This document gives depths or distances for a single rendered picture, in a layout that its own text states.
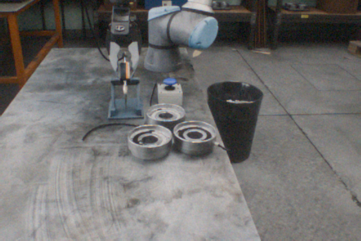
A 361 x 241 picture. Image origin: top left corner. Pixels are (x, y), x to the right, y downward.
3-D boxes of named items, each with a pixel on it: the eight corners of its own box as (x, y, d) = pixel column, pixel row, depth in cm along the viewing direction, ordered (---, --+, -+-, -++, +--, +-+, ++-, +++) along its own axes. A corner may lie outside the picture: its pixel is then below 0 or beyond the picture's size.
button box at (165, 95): (182, 106, 110) (182, 91, 108) (158, 107, 109) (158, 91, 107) (179, 95, 117) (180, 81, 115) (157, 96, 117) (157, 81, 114)
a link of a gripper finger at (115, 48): (118, 66, 110) (122, 37, 106) (117, 73, 104) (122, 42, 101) (107, 64, 109) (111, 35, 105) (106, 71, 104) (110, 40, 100)
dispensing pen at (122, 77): (120, 108, 100) (119, 50, 103) (120, 111, 104) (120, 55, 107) (128, 108, 101) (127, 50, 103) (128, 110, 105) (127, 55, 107)
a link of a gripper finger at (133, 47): (142, 64, 110) (136, 35, 106) (143, 71, 105) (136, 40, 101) (132, 66, 110) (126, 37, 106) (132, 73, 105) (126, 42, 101)
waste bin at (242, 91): (261, 165, 222) (271, 102, 204) (207, 167, 219) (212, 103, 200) (247, 137, 253) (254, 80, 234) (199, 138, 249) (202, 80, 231)
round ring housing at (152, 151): (170, 163, 83) (170, 147, 81) (124, 160, 83) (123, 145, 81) (173, 139, 92) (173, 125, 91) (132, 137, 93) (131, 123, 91)
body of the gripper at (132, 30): (136, 35, 108) (136, -7, 103) (137, 42, 100) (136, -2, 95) (111, 35, 107) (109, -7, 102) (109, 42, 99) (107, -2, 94)
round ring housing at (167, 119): (192, 129, 97) (193, 116, 96) (156, 138, 93) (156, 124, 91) (173, 113, 106) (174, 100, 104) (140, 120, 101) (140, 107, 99)
